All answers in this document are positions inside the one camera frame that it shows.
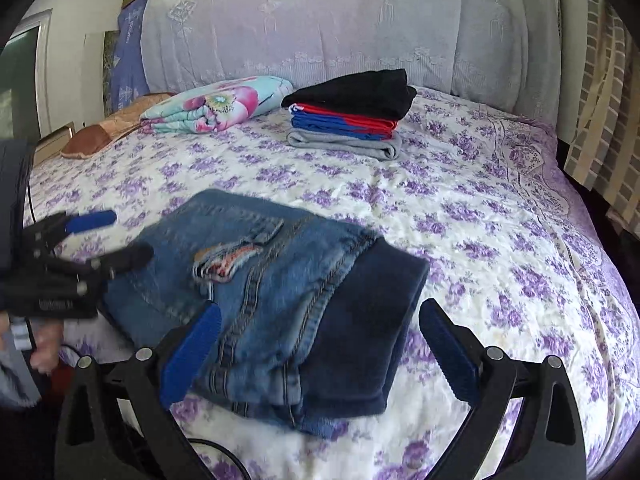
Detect blue jeans pants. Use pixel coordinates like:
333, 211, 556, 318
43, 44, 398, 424
100, 189, 431, 438

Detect grey folded garment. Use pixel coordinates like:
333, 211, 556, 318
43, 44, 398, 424
286, 128, 403, 162

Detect glass door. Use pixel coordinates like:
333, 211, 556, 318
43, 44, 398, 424
0, 10, 53, 141

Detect folded floral blanket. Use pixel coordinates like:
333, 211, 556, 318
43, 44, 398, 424
140, 75, 296, 135

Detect person's dark clothing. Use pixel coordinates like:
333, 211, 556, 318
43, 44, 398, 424
0, 400, 66, 480

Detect blue patterned pillow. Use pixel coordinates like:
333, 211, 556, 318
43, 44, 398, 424
110, 0, 151, 111

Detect brown pillow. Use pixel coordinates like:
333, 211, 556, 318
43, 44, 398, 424
61, 92, 176, 158

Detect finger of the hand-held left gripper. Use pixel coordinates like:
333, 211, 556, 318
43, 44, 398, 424
64, 210, 118, 236
95, 242, 156, 279

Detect person's left hand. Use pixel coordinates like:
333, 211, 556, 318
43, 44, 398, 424
27, 321, 65, 376

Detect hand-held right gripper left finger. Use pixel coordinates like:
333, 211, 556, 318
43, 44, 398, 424
54, 301, 224, 480

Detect red and blue folded garment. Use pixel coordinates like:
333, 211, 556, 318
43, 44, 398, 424
290, 102, 398, 142

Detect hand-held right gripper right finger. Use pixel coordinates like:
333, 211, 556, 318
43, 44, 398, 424
419, 299, 587, 480

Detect checkered beige grey curtain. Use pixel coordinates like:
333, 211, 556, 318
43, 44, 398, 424
564, 0, 640, 221

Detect green wall picture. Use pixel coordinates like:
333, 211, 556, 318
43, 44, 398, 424
101, 30, 121, 106

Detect black folded garment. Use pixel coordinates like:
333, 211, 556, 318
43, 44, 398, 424
281, 68, 417, 122

